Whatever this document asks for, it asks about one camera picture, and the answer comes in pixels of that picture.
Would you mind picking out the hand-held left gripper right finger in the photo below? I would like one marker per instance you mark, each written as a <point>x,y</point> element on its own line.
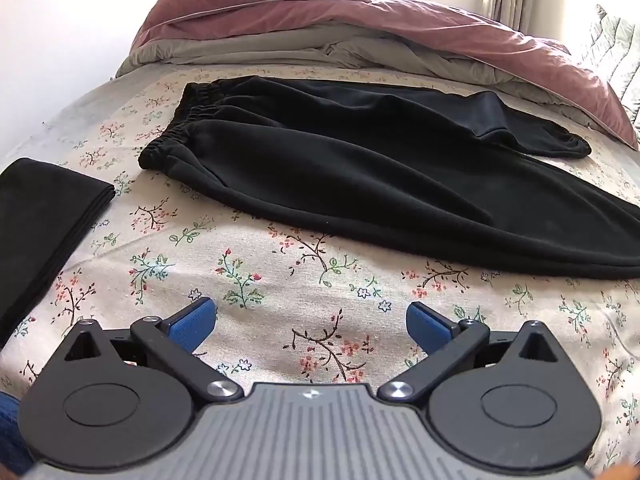
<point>425,325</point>

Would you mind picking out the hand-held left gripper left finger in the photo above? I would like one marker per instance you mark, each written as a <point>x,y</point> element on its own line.
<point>192,323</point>

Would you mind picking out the black fleece pants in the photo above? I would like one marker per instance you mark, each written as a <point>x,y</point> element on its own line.
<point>350,175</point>

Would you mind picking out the floral bed sheet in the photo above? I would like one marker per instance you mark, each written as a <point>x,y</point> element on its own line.
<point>300,280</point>

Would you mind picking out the folded black garment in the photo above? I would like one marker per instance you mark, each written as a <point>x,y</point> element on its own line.
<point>45,220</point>

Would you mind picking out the blue cloth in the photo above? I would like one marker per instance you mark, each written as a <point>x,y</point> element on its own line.
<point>12,435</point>

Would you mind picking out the pink and grey duvet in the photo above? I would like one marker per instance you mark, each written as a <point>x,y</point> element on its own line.
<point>450,35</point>

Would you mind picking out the quilted grey blanket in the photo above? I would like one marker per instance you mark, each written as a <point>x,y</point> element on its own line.
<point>617,45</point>

